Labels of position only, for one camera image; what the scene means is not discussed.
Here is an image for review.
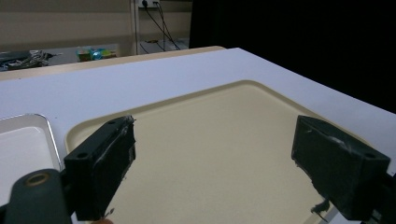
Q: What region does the silver metal tray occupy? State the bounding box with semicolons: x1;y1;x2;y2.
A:
0;113;63;207

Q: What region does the black cable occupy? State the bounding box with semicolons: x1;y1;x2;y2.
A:
154;1;180;50
143;2;181;51

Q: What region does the colourful toy pile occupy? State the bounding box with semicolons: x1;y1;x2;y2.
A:
75;47;118;63

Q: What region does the striped dark cloth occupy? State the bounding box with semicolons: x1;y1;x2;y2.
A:
0;49;55;72

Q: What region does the beige plastic tray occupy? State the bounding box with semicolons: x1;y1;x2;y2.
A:
64;79;372;224

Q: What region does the white wall socket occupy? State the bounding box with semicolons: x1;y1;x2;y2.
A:
137;0;162;8

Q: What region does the black curtain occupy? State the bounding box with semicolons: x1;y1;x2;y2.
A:
189;0;396;114

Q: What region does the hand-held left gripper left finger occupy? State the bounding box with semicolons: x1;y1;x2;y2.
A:
63;115;137;222

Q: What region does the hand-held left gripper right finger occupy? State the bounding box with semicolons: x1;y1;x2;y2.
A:
290;115;391;221

